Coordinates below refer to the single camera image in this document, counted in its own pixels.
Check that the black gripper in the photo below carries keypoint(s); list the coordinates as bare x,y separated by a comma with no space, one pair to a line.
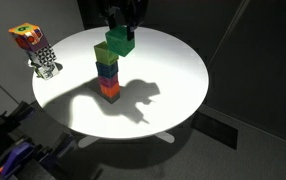
129,10

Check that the dark green block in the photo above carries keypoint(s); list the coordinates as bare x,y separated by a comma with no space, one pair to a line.
121,41

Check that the light green block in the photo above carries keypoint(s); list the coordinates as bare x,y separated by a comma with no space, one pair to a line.
103,55

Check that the blue block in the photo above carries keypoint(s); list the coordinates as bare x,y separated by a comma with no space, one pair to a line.
106,70

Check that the purple block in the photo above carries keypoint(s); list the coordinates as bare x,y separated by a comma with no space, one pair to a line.
108,80

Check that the orange block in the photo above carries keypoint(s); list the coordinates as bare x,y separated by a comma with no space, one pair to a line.
110,89

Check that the grey block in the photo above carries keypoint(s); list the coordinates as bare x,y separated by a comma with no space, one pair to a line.
112,98

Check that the black white patterned cube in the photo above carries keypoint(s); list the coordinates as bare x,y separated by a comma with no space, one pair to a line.
45,55

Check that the small white printed cube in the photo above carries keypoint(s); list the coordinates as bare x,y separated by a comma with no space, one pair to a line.
47,71

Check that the multicolour cube with number six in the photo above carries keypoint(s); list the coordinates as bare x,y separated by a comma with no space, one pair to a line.
25,36

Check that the white table base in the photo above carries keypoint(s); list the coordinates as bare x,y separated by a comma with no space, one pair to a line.
87,141

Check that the black clamp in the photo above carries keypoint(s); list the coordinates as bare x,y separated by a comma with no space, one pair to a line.
58,148

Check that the black metal stand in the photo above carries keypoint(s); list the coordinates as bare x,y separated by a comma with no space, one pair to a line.
6,121

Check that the purple clamp with orange tip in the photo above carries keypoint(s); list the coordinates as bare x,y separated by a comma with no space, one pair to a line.
14,156

